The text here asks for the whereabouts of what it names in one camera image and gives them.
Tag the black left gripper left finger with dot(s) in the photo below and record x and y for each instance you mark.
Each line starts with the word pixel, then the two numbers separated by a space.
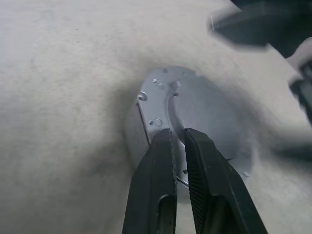
pixel 153 182

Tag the round silver motor lid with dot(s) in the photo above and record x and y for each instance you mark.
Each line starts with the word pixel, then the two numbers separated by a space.
pixel 200 107

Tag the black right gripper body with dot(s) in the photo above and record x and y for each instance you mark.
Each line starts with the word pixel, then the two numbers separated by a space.
pixel 304 92

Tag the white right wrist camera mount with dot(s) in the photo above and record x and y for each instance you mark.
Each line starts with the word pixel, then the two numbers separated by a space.
pixel 301 52

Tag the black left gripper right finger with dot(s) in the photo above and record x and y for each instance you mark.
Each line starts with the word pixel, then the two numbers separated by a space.
pixel 214 190

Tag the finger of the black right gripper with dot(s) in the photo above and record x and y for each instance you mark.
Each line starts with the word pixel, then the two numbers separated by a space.
pixel 239 28

